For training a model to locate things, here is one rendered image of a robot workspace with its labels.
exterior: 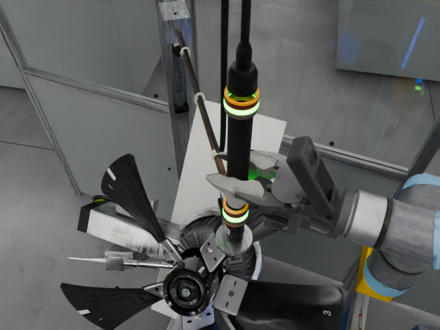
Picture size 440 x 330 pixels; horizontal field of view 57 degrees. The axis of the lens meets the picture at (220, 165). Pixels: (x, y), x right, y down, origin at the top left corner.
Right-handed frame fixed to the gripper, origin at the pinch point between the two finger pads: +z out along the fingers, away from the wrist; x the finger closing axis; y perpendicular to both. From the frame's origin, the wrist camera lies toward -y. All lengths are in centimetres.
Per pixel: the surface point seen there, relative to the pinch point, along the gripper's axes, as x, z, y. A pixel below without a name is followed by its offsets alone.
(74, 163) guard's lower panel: 70, 117, 131
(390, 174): 71, -39, 69
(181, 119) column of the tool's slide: 56, 37, 55
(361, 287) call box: 21, -35, 64
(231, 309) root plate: -3.6, -4.2, 48.0
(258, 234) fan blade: 8.2, -6.0, 30.9
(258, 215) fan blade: 12.0, -4.4, 29.5
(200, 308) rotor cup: -6.8, 2.2, 45.5
